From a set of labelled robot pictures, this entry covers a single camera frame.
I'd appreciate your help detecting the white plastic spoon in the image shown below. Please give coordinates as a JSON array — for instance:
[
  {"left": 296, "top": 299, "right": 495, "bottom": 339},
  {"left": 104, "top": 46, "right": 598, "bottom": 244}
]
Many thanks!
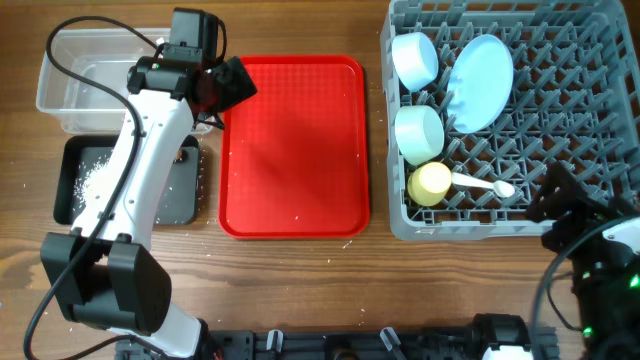
[{"left": 451, "top": 172, "right": 516, "bottom": 198}]

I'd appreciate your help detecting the yellow plastic cup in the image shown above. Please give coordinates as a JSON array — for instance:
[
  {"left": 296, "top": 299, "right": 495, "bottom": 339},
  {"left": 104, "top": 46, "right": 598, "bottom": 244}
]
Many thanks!
[{"left": 407, "top": 162, "right": 452, "bottom": 207}]

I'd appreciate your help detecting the light blue plate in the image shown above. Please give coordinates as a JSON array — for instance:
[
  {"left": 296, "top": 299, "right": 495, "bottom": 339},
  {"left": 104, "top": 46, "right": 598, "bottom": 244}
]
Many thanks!
[{"left": 446, "top": 35, "right": 514, "bottom": 134}]

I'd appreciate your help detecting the green bowl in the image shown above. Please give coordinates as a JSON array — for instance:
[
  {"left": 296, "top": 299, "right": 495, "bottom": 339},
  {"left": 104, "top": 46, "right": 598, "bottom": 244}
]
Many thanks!
[{"left": 394, "top": 105, "right": 444, "bottom": 166}]

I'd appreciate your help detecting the light blue bowl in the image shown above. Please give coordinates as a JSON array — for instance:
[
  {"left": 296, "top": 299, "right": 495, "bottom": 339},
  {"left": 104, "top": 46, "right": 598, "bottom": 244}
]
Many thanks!
[{"left": 391, "top": 32, "right": 439, "bottom": 92}]

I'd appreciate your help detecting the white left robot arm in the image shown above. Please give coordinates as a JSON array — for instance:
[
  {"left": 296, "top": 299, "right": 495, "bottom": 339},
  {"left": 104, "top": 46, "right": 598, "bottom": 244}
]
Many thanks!
[{"left": 40, "top": 8, "right": 257, "bottom": 359}]

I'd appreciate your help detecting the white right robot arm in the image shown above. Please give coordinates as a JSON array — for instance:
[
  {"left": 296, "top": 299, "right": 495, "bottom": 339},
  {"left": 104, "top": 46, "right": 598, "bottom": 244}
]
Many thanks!
[{"left": 466, "top": 162, "right": 639, "bottom": 359}]

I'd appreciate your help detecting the grey dishwasher rack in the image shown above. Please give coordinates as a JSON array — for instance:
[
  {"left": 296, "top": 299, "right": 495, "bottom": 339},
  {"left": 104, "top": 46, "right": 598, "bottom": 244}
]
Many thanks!
[{"left": 380, "top": 1, "right": 639, "bottom": 241}]

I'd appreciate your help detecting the red serving tray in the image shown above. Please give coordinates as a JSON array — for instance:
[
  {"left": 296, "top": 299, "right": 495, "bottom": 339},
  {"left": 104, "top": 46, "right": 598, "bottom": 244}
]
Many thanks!
[{"left": 218, "top": 55, "right": 370, "bottom": 239}]

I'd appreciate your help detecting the black plastic tray bin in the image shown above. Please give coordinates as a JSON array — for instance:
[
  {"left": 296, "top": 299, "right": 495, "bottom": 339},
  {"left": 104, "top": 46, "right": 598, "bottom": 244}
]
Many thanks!
[{"left": 53, "top": 135, "right": 200, "bottom": 225}]

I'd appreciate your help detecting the clear plastic bin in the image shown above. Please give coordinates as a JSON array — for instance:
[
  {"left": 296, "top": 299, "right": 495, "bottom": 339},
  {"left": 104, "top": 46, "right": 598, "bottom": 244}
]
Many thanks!
[{"left": 35, "top": 27, "right": 216, "bottom": 135}]

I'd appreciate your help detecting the white rice pile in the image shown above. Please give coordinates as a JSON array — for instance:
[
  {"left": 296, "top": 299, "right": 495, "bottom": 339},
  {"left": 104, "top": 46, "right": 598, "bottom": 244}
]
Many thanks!
[{"left": 73, "top": 156, "right": 108, "bottom": 205}]

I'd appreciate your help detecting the black mounting rail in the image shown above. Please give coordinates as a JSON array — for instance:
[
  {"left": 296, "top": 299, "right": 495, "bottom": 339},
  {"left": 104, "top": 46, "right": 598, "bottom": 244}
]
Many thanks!
[{"left": 114, "top": 327, "right": 559, "bottom": 360}]

